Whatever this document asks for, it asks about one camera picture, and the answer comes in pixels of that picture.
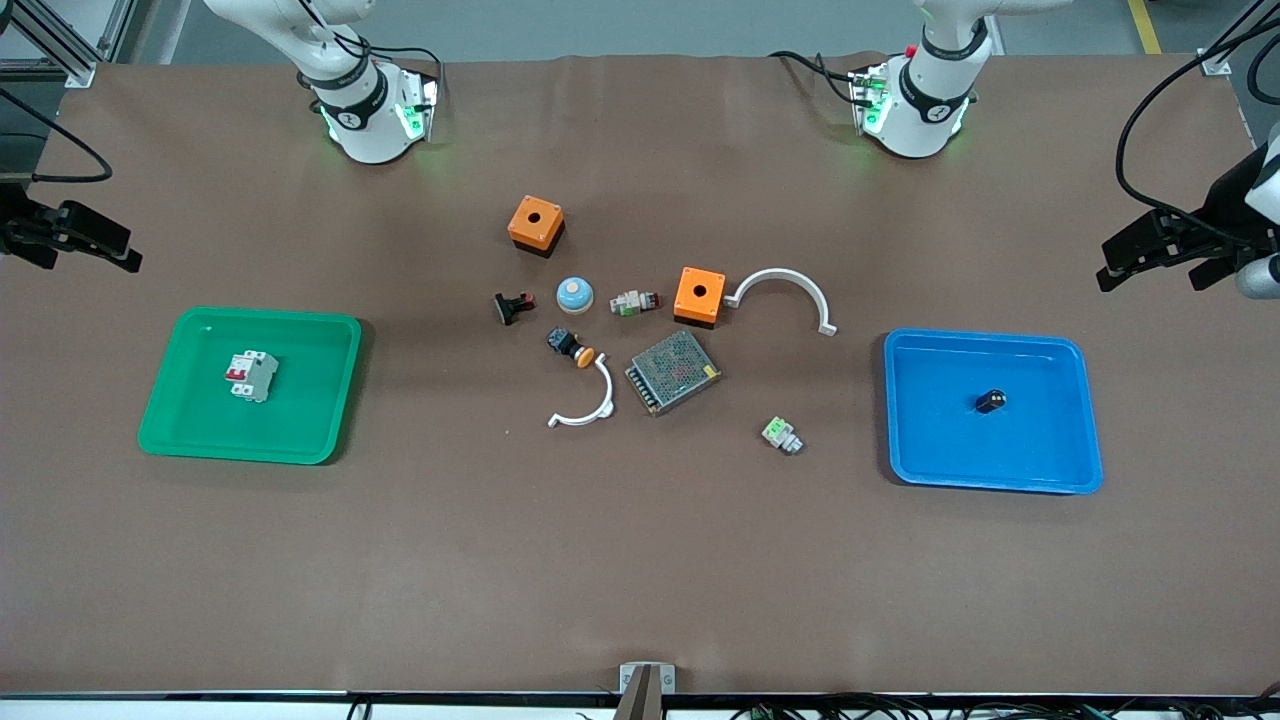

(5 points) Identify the white red circuit breaker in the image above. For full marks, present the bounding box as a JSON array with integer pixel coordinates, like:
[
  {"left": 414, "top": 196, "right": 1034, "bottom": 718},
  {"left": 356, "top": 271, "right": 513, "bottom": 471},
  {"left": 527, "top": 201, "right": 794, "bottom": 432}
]
[{"left": 224, "top": 350, "right": 280, "bottom": 403}]

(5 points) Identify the green plastic tray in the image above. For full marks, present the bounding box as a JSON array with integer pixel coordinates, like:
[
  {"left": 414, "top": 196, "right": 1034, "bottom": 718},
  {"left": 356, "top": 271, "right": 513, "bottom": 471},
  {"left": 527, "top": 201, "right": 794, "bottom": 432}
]
[{"left": 137, "top": 306, "right": 363, "bottom": 466}]

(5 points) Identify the blue plastic tray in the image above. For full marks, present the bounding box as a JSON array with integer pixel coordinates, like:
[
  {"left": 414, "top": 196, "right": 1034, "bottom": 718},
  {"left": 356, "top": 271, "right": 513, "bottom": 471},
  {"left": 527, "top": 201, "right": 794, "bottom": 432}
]
[{"left": 883, "top": 328, "right": 1105, "bottom": 496}]

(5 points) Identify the orange black button box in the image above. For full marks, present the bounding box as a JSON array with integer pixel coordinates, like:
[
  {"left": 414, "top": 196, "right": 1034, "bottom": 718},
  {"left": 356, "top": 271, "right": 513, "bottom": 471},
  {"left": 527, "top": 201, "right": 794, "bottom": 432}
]
[
  {"left": 507, "top": 195, "right": 567, "bottom": 259},
  {"left": 673, "top": 266, "right": 728, "bottom": 329}
]

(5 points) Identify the metal mesh power supply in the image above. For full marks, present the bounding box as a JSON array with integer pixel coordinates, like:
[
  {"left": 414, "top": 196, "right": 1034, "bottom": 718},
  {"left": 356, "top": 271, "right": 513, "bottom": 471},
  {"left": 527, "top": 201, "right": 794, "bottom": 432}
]
[{"left": 625, "top": 330, "right": 722, "bottom": 417}]

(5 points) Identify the black orange mushroom push button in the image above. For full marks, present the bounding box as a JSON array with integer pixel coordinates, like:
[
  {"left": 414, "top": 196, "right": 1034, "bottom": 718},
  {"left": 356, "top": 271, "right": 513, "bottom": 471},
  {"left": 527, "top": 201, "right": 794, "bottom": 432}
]
[{"left": 547, "top": 327, "right": 597, "bottom": 369}]

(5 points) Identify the brown table mat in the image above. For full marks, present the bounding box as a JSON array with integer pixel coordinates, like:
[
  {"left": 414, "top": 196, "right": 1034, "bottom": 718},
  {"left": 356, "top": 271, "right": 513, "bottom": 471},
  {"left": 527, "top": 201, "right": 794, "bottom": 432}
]
[{"left": 0, "top": 52, "right": 1280, "bottom": 698}]

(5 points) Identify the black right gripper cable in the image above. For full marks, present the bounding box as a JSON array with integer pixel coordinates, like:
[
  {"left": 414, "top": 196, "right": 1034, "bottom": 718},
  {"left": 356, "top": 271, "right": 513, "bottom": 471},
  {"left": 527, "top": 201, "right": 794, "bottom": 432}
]
[{"left": 0, "top": 88, "right": 113, "bottom": 185}]

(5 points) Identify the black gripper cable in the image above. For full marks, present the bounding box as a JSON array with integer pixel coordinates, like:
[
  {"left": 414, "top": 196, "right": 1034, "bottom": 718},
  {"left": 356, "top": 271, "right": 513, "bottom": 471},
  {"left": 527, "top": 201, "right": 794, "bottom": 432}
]
[
  {"left": 1115, "top": 0, "right": 1280, "bottom": 251},
  {"left": 0, "top": 88, "right": 113, "bottom": 185}
]

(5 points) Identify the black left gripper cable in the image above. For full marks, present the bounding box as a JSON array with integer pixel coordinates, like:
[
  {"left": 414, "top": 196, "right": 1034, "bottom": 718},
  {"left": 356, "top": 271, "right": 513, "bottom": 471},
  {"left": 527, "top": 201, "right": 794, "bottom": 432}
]
[{"left": 1115, "top": 0, "right": 1280, "bottom": 251}]

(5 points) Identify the black cable loop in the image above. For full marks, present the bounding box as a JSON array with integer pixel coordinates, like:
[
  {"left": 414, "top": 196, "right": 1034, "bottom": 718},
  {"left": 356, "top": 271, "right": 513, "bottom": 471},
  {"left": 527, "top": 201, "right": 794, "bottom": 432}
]
[{"left": 1246, "top": 30, "right": 1280, "bottom": 107}]

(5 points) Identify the aluminium frame profile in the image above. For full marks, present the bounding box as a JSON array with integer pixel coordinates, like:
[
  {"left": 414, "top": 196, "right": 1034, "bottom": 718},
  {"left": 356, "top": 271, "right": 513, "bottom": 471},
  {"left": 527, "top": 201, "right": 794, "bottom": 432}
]
[
  {"left": 1198, "top": 0, "right": 1280, "bottom": 79},
  {"left": 0, "top": 0, "right": 136, "bottom": 89}
]

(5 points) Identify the black right arm base cable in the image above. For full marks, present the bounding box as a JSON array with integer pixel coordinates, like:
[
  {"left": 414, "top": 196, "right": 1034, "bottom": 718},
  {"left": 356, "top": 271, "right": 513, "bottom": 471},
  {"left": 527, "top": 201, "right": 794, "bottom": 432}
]
[{"left": 300, "top": 0, "right": 446, "bottom": 101}]

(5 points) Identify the black arm base cable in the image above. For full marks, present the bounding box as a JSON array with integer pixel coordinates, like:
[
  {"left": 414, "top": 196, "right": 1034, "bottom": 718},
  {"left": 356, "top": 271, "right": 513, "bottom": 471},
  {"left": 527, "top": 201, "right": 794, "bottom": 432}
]
[
  {"left": 768, "top": 50, "right": 863, "bottom": 106},
  {"left": 300, "top": 0, "right": 446, "bottom": 101}
]

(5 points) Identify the large white half-ring clamp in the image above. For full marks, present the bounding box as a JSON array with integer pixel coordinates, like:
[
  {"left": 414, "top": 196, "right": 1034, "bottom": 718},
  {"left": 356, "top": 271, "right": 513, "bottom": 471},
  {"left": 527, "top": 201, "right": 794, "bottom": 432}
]
[{"left": 723, "top": 268, "right": 839, "bottom": 338}]

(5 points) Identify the black left arm base cable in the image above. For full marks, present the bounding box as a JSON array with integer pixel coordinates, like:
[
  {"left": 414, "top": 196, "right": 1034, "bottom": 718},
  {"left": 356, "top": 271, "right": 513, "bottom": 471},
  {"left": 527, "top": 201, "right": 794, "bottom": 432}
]
[{"left": 768, "top": 50, "right": 863, "bottom": 106}]

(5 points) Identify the small white half-ring clamp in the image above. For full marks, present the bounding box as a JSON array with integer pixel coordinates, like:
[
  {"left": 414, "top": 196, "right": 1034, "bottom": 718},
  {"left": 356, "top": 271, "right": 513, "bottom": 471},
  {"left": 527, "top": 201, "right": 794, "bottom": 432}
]
[{"left": 547, "top": 355, "right": 616, "bottom": 429}]

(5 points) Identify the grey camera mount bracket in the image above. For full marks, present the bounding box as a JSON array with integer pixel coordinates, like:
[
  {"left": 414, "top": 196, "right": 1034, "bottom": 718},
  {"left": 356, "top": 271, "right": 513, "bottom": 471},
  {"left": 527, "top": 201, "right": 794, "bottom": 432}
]
[{"left": 618, "top": 662, "right": 677, "bottom": 720}]

